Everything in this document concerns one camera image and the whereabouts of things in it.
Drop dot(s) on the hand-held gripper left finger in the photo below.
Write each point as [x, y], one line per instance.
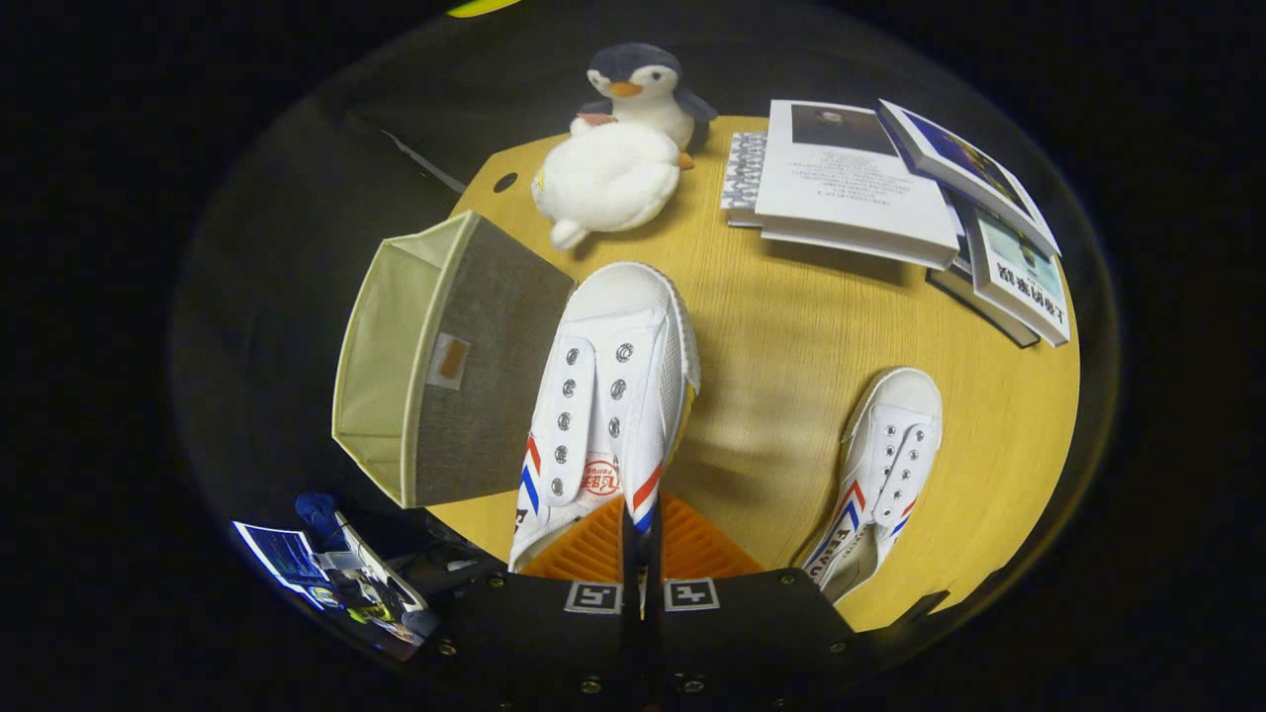
[554, 633]

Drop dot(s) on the white book with dark portrait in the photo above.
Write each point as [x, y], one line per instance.
[851, 188]

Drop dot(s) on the white plush toy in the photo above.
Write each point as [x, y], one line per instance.
[603, 178]

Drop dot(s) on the blue cloth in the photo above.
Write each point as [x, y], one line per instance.
[316, 512]

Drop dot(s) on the penguin plush toy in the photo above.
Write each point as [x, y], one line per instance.
[648, 89]

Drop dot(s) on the white canvas shoe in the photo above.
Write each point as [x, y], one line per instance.
[613, 346]
[890, 445]

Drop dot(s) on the blue printed paper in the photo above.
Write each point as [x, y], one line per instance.
[287, 554]

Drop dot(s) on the white metal pole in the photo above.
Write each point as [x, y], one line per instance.
[425, 163]

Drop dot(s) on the spiral notebook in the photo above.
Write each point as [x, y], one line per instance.
[742, 173]

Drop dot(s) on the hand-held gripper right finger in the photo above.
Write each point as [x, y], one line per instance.
[732, 633]

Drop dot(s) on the book with teal cover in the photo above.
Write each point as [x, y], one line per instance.
[1024, 272]

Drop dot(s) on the grey fabric storage box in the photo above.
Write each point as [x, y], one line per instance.
[485, 366]

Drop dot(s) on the book with blue picture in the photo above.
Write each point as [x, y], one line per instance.
[964, 163]

